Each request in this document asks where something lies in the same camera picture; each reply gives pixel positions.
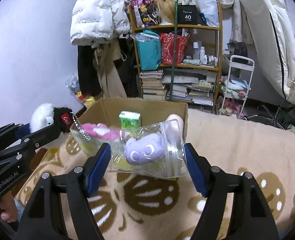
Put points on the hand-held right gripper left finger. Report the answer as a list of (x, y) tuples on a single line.
[(98, 170)]

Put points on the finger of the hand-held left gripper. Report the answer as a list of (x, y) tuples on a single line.
[(2, 135), (37, 140)]

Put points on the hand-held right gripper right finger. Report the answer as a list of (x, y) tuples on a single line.
[(196, 170)]

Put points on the pink and white plush toy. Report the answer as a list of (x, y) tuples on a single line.
[(100, 130)]

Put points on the purple plush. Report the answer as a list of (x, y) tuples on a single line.
[(142, 152)]

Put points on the pink roll cake plush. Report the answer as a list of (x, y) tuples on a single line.
[(173, 120)]

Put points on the printed cardboard box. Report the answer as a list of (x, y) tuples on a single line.
[(107, 110)]

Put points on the person's left hand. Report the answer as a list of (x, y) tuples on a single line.
[(8, 211)]

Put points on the beige printed blanket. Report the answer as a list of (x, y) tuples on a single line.
[(237, 142)]

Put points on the green white small carton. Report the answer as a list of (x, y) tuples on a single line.
[(130, 120)]

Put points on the yellow snack packets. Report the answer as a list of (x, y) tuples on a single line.
[(85, 98)]

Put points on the clear plastic bag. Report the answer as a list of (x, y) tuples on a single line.
[(72, 85)]

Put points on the pile of books and papers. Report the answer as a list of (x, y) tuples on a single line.
[(187, 90)]

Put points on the black coat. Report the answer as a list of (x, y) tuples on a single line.
[(87, 70)]

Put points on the blue and white packet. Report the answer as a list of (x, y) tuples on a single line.
[(235, 83)]

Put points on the stack of books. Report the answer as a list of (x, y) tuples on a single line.
[(151, 85)]

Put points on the beige coat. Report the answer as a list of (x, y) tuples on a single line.
[(107, 72)]

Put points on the black hanging garment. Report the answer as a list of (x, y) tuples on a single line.
[(128, 75)]

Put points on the green pole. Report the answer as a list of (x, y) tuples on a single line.
[(173, 62)]

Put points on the white trolley cart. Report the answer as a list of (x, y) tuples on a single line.
[(240, 66)]

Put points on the row of white bottles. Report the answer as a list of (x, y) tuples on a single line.
[(202, 53)]

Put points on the red patterned bag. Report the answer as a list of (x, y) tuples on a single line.
[(170, 50)]

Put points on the teal bag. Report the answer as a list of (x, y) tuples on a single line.
[(148, 52)]

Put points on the white puffer jacket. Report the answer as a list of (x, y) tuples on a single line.
[(95, 12)]

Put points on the wooden bookshelf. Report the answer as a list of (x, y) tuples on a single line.
[(207, 28)]

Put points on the black box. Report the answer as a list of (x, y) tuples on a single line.
[(187, 17)]

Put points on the floral curtain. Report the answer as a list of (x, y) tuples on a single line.
[(237, 10)]

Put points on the white plastic bag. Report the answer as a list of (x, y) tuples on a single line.
[(207, 5)]

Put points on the blond wig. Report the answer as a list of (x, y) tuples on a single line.
[(165, 7)]

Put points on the black printed bag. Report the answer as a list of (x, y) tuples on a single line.
[(145, 7)]

